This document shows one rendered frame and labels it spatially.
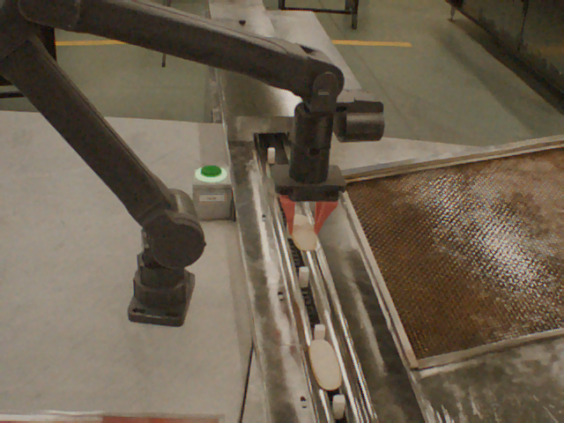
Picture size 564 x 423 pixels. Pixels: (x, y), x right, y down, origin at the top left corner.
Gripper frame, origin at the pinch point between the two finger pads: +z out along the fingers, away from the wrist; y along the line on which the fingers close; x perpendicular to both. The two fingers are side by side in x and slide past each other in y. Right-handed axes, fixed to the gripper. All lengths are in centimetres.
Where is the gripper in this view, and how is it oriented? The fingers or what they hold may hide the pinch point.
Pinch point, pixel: (303, 227)
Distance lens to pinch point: 109.3
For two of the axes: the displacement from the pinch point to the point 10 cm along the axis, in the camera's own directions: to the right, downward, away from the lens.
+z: -0.7, 8.6, 5.1
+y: 9.9, -0.1, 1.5
